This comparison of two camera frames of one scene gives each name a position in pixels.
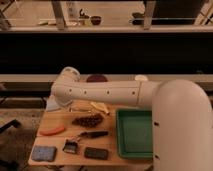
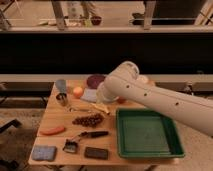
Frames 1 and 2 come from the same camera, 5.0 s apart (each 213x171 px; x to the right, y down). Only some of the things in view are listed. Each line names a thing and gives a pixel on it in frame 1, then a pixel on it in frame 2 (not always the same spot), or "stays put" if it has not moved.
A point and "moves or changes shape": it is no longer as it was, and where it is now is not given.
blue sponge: (44, 153) stays put
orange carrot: (52, 131) stays put
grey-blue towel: (52, 104) moves or changes shape
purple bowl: (97, 78) stays put
